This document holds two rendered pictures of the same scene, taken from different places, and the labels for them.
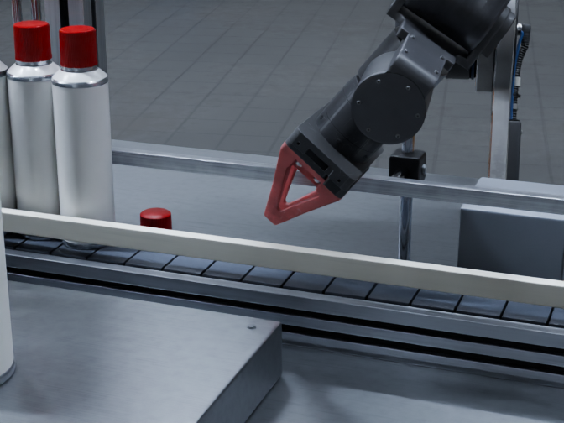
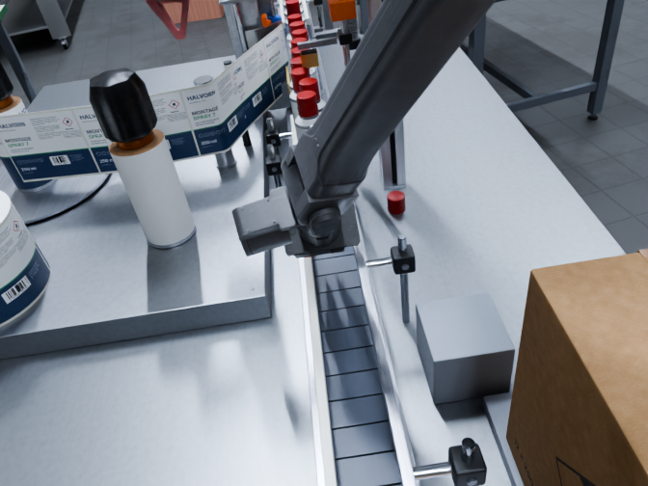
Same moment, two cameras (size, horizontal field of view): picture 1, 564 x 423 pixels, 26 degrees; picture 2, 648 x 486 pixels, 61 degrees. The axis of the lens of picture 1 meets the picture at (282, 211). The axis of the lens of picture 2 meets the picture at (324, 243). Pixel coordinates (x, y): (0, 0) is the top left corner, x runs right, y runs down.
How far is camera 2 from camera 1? 103 cm
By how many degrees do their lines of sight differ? 63
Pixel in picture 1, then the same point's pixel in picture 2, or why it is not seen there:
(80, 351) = (203, 253)
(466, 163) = not seen: outside the picture
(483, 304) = (332, 364)
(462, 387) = (294, 391)
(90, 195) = not seen: hidden behind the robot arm
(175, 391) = (176, 295)
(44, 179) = not seen: hidden behind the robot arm
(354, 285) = (325, 302)
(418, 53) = (254, 212)
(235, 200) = (480, 205)
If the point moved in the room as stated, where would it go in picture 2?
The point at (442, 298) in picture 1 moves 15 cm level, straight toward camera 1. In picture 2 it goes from (329, 343) to (222, 378)
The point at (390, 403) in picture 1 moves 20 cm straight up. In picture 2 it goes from (261, 368) to (229, 266)
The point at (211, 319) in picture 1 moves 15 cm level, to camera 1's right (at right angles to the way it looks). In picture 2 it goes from (254, 272) to (288, 334)
